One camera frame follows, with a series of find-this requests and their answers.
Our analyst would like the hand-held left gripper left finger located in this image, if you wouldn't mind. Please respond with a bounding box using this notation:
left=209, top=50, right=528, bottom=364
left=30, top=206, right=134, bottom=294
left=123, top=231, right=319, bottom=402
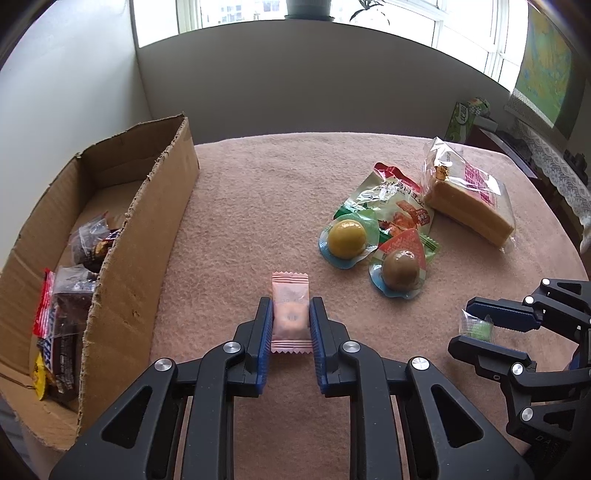
left=48, top=296, right=278, bottom=480

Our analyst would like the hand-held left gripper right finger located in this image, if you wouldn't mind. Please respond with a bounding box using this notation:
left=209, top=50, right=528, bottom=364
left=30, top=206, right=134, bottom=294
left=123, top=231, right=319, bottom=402
left=308, top=296, right=536, bottom=480

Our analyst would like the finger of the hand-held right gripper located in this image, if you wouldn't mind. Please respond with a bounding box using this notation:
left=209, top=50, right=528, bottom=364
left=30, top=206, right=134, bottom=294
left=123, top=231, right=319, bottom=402
left=448, top=335, right=591, bottom=433
left=466, top=277, right=591, bottom=343

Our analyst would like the small clear green candy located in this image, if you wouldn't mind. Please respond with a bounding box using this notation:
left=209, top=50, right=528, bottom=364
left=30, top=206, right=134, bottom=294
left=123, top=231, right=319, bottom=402
left=459, top=310, right=496, bottom=343

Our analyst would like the pink biscuit packet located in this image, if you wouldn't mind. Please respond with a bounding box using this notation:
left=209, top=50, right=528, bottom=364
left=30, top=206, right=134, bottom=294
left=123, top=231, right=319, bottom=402
left=270, top=271, right=311, bottom=355

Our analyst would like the brown egg packet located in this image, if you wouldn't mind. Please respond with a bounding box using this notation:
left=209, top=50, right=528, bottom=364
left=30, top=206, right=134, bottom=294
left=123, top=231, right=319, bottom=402
left=368, top=227, right=428, bottom=298

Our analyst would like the yellow egg packet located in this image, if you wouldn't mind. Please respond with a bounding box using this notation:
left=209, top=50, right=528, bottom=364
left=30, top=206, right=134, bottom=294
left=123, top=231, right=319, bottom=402
left=320, top=210, right=382, bottom=269

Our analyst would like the sliced bread packet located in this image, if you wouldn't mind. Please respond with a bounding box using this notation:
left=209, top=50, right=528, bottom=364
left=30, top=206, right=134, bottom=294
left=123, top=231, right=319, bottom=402
left=422, top=137, right=515, bottom=252

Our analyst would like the cardboard box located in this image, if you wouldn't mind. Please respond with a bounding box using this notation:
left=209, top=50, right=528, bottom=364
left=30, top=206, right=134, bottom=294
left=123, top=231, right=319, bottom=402
left=0, top=113, right=200, bottom=452

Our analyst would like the green red snack bag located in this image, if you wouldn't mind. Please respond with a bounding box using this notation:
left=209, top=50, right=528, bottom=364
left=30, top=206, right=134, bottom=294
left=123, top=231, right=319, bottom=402
left=333, top=161, right=435, bottom=241

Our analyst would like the dark chocolate snack packet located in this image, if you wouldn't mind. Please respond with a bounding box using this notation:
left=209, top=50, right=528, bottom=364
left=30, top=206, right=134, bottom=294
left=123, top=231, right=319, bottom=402
left=69, top=213, right=124, bottom=273

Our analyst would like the chocolate bar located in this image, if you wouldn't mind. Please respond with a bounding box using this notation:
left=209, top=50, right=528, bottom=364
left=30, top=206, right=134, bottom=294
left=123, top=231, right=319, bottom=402
left=31, top=335, right=79, bottom=402

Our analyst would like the white lace cloth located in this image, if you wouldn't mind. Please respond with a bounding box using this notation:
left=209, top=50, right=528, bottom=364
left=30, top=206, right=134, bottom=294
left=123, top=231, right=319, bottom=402
left=512, top=117, right=591, bottom=252

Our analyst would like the dark figurine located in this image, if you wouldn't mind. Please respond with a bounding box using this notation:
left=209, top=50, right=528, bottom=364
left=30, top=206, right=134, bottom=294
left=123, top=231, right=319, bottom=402
left=566, top=150, right=591, bottom=174

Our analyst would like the green carton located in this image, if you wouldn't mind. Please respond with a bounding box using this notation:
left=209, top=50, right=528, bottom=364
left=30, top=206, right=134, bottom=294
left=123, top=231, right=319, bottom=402
left=445, top=102, right=476, bottom=144

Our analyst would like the white framed window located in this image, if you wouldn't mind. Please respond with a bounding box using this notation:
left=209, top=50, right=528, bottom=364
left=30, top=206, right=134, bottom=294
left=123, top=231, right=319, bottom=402
left=131, top=0, right=532, bottom=90

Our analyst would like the potted spider plant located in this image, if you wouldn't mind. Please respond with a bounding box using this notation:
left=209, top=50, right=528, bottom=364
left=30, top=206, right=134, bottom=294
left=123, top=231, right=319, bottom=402
left=284, top=0, right=391, bottom=26

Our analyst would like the wall poster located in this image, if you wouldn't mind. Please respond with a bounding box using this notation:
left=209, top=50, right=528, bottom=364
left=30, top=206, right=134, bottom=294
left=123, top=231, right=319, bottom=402
left=505, top=4, right=580, bottom=134

